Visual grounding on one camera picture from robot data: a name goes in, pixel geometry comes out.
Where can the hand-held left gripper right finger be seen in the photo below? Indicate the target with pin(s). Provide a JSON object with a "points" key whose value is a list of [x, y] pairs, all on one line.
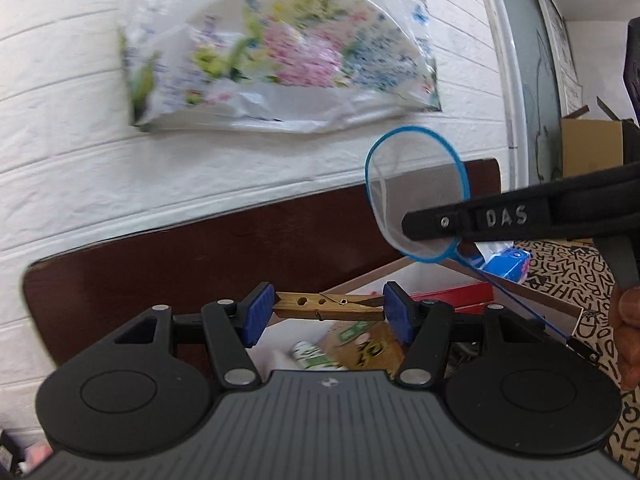
{"points": [[397, 312]]}

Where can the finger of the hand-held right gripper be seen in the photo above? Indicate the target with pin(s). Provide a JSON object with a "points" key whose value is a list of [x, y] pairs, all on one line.
{"points": [[565, 212]]}

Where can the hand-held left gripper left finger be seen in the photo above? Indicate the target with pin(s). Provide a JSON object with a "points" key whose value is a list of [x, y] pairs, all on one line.
{"points": [[257, 315]]}

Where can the wooden clothespin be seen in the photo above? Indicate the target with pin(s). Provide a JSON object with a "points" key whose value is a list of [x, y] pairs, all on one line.
{"points": [[310, 306]]}

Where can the avocado print hand cream tube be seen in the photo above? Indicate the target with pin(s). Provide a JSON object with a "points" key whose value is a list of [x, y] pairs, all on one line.
{"points": [[312, 355]]}

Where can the blue rimmed hand net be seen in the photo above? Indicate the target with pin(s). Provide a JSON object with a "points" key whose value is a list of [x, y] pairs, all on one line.
{"points": [[415, 185]]}

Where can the person's right hand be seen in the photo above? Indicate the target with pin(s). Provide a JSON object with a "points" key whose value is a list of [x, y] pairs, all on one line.
{"points": [[629, 335]]}

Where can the brown printed packet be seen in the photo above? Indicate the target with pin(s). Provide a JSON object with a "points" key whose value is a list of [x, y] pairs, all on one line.
{"points": [[365, 347]]}

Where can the flat red box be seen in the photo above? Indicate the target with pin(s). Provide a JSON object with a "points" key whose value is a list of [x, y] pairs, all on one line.
{"points": [[462, 297]]}

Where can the large brown cardboard box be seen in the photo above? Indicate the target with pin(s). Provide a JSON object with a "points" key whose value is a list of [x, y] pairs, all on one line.
{"points": [[592, 147]]}

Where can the blue and white packet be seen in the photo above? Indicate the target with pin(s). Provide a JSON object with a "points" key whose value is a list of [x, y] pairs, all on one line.
{"points": [[507, 262]]}

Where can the dark brown wooden board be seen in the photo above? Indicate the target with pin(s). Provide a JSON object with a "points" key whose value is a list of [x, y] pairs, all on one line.
{"points": [[150, 270]]}

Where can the grey door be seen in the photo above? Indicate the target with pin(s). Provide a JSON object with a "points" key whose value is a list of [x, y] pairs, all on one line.
{"points": [[530, 85]]}

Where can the floral plastic bag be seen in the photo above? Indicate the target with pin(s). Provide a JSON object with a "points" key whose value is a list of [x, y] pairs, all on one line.
{"points": [[280, 50]]}

